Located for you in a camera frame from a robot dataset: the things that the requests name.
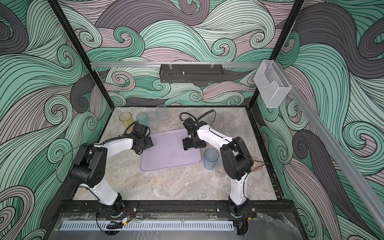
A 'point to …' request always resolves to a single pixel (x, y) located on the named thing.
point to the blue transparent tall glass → (210, 157)
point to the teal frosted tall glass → (143, 118)
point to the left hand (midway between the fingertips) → (149, 143)
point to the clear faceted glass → (154, 119)
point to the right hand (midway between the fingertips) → (192, 147)
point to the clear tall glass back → (162, 112)
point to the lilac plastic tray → (167, 151)
